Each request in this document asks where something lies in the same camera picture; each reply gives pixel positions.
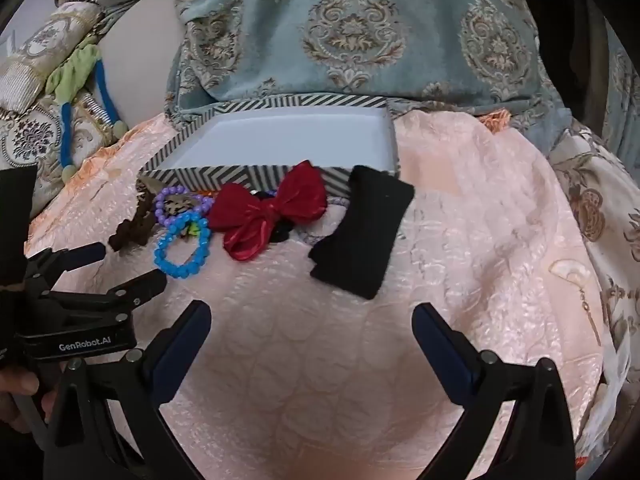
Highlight plain cream pillow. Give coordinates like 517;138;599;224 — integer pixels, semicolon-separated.
97;0;188;128

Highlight blue damask curtain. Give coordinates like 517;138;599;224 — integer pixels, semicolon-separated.
602;20;640;171

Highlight green and blue fabric rope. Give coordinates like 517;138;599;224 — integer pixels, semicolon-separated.
46;42;128;181

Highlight floral cream bedsheet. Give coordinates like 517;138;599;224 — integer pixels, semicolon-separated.
547;125;640;466

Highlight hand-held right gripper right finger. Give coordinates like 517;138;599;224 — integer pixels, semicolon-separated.
411;304;576;480

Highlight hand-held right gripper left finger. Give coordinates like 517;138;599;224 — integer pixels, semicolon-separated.
42;300;213;480

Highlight purple bead bracelet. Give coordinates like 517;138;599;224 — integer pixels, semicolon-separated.
154;185;215;228

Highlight person's left hand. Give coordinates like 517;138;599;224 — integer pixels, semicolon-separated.
0;366;58;433

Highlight brown scrunchie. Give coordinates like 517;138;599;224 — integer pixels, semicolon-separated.
108;195;166;252

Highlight red bow hair clip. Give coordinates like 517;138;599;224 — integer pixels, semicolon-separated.
207;161;329;262

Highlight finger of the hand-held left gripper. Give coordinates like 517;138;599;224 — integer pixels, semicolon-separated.
29;242;107;281
50;270;168;312

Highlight pink quilted bedspread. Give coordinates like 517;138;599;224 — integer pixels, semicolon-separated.
25;110;607;480

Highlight teal damask cushion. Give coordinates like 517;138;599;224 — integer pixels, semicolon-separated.
65;0;576;123

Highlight grey white striped box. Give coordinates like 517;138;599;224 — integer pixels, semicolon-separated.
137;92;403;197

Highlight black fabric headband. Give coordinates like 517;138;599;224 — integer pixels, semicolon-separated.
307;165;416;301

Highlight leopard print hair bow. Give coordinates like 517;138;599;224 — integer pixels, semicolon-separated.
137;175;200;212

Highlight cream patterned cushion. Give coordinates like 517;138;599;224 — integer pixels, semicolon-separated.
0;92;126;221

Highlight blue bead bracelet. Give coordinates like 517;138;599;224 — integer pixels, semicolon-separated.
153;211;212;279

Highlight cream patterned bolster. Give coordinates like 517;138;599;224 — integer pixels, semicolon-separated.
0;0;106;111

